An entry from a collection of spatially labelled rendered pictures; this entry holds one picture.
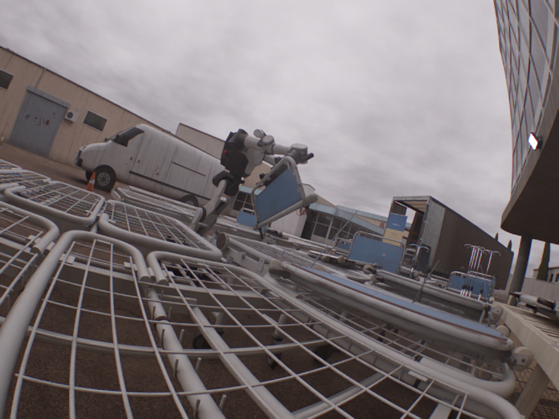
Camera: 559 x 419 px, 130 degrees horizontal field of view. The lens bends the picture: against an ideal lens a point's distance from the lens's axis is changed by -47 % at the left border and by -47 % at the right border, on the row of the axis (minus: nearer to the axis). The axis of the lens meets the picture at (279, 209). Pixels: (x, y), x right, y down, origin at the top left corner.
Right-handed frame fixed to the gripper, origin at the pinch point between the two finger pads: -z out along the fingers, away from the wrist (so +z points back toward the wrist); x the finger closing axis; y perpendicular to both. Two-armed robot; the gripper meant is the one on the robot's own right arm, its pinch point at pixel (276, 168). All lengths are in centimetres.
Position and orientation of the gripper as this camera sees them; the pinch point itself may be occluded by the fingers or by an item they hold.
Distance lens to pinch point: 148.5
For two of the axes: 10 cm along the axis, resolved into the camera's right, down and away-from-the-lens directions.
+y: -3.9, 2.3, 8.9
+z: 7.4, -5.0, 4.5
